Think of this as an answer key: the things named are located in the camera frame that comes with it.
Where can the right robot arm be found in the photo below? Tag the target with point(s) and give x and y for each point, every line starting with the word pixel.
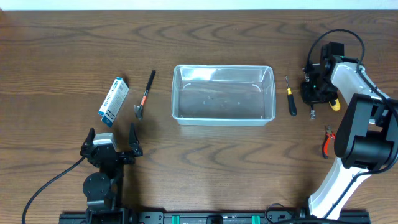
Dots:
pixel 366 141

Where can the silver combination wrench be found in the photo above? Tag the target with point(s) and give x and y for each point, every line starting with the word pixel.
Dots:
pixel 312 112

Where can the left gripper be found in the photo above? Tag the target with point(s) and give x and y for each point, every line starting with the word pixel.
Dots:
pixel 134 148

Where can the black mounting rail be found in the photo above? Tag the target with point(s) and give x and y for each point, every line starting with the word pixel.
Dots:
pixel 273 216

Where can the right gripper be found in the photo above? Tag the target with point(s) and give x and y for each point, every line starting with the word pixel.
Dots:
pixel 309 99

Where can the small black handled hammer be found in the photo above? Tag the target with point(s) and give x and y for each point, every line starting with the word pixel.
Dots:
pixel 139 108

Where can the red handled pliers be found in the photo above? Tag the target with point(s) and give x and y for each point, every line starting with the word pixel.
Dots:
pixel 329 135

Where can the blue white screwdriver box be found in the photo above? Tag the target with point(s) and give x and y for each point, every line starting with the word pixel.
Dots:
pixel 113 101

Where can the slim black yellow screwdriver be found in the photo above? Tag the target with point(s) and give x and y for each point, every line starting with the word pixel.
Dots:
pixel 290 98

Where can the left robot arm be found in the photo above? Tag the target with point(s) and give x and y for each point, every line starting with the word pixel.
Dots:
pixel 103 189

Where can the stubby yellow black screwdriver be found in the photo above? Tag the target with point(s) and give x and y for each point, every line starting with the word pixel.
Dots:
pixel 335 104

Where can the clear plastic storage container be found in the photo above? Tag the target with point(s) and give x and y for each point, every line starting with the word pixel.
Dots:
pixel 223 95

